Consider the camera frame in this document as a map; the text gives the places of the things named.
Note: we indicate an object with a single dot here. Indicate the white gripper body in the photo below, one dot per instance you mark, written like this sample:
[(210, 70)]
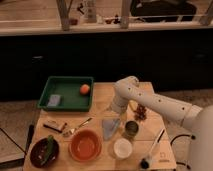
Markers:
[(119, 104)]

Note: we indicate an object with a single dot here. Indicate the grey blue towel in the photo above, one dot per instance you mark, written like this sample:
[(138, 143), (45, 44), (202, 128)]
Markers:
[(109, 127)]

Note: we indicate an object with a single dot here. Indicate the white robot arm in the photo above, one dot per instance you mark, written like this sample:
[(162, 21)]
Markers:
[(197, 120)]

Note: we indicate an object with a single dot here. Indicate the brown dried food pile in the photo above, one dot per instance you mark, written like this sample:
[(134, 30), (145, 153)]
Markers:
[(140, 113)]

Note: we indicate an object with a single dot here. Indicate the green metal can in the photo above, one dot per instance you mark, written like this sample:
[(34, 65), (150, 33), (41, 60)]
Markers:
[(131, 129)]

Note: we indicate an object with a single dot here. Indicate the orange fruit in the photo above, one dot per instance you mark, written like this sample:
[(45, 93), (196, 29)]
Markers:
[(84, 89)]

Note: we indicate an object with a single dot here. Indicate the white cup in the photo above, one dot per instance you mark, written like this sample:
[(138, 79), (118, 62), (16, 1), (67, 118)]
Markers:
[(122, 148)]

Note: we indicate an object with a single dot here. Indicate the green plastic tray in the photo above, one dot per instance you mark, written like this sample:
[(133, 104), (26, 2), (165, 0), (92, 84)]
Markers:
[(68, 87)]

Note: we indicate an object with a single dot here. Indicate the orange bowl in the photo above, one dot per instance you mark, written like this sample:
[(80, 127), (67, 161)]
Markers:
[(85, 146)]

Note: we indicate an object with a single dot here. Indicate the grey sponge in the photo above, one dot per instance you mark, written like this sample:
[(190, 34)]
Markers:
[(54, 100)]

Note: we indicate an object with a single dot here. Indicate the green vegetable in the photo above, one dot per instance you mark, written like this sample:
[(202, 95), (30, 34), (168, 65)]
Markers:
[(50, 142)]

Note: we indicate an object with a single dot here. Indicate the dark brown plate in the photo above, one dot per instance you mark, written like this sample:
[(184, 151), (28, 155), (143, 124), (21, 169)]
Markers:
[(38, 151)]

